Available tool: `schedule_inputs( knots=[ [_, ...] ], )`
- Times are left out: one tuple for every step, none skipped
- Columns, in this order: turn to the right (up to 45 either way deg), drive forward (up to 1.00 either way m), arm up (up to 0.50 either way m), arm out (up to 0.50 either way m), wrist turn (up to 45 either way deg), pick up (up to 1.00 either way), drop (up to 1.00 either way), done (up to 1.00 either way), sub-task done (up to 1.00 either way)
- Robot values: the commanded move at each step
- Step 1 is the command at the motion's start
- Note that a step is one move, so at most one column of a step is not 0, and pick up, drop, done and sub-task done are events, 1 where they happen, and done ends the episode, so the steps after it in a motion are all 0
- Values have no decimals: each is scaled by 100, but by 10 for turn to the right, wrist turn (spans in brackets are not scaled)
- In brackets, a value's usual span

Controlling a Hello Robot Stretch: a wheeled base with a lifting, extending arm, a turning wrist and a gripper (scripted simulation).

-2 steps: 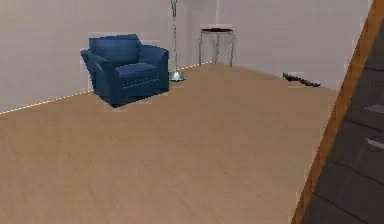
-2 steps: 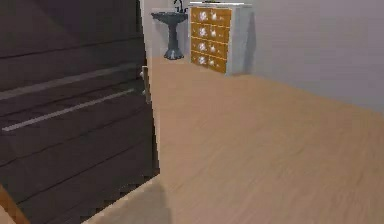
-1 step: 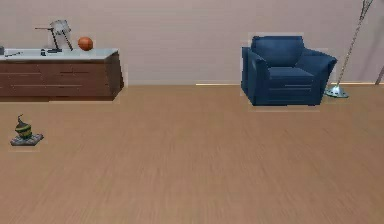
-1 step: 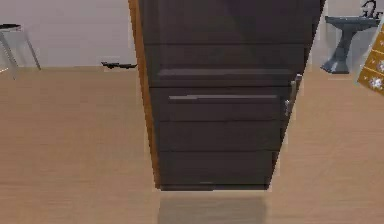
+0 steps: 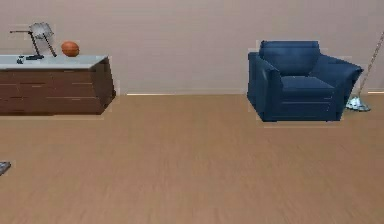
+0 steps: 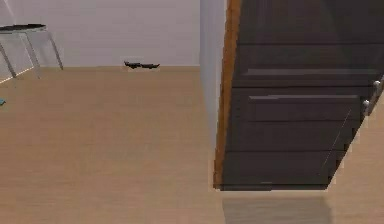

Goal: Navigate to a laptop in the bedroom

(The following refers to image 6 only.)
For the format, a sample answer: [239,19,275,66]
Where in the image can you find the black flat floor object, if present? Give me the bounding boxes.
[123,60,161,70]

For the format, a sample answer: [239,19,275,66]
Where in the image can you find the dark panelled room door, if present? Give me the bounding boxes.
[221,0,384,192]

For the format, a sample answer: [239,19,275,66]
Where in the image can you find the silver door handle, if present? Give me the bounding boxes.
[361,75,384,117]

